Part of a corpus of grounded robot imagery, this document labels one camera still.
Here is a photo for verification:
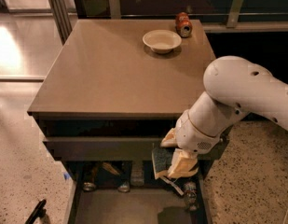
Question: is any silver can left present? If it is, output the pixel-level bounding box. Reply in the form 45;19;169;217
82;163;98;192

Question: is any clear plastic bottle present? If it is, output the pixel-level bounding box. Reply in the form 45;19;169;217
184;181;199;212

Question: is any white snack wrapper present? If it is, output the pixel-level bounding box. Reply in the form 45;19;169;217
160;176;184;196

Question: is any open middle drawer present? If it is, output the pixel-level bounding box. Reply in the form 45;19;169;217
67;161;213;224

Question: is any green and yellow sponge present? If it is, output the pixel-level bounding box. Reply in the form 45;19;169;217
152;147;174;179

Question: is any orange soda can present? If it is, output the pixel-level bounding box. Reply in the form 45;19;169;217
175;12;192;38

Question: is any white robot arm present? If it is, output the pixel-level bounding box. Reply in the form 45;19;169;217
160;56;288;178

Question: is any grey top drawer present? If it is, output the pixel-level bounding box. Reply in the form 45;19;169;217
42;135;231;162

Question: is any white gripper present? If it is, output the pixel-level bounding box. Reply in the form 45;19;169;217
160;110;222;179

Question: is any brown snack bag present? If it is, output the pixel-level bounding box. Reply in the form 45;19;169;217
102;162;121;175

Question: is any black object on floor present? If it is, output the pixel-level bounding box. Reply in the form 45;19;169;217
24;199;47;224

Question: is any pale sponge in drawer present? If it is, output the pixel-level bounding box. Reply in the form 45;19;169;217
130;161;144;187

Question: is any silver can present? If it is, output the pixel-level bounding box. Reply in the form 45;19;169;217
82;163;98;192
117;161;130;193

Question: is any grey drawer cabinet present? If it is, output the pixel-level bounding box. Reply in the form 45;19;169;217
27;18;241;179

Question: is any white bowl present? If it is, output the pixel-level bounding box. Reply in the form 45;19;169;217
143;30;182;54

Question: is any silver can middle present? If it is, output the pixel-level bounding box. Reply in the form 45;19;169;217
117;161;130;193

